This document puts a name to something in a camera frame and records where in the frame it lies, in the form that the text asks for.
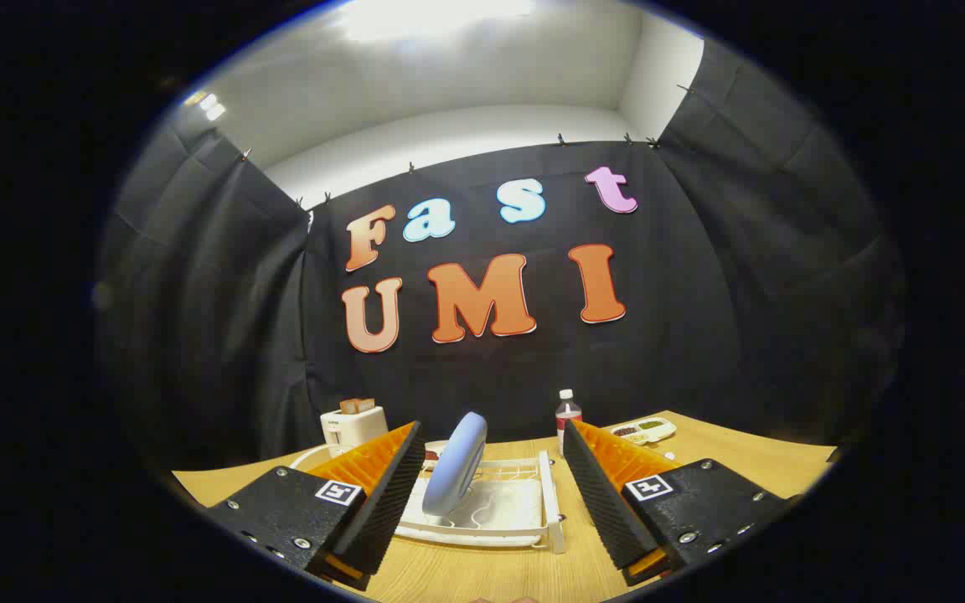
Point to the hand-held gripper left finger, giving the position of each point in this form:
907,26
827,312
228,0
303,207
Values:
386,502

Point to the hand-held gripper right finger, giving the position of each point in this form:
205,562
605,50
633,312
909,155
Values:
600,494

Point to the blue plate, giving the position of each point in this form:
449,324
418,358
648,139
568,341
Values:
453,469

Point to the white oval meat plate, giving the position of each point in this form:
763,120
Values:
437,448

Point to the white divided bean dish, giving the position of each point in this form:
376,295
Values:
665,434

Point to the white toaster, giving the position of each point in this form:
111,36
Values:
353,429

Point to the clear plastic water bottle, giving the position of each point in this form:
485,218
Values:
568,414

